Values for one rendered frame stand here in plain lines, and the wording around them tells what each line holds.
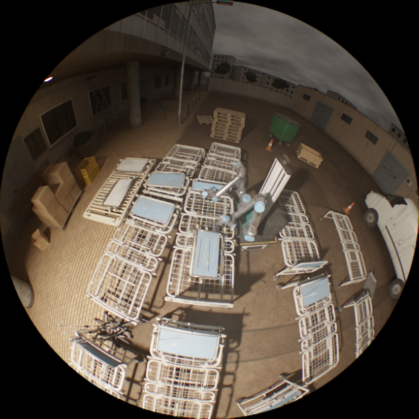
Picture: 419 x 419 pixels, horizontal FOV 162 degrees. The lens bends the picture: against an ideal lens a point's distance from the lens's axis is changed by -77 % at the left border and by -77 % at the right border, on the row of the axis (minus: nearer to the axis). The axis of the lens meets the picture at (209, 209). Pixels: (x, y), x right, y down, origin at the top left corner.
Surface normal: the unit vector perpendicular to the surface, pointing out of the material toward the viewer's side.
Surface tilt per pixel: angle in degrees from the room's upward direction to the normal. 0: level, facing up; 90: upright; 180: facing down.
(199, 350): 8
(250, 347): 0
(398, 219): 88
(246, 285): 0
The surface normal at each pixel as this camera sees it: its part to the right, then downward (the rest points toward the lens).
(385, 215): -0.99, -0.07
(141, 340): 0.12, -0.61
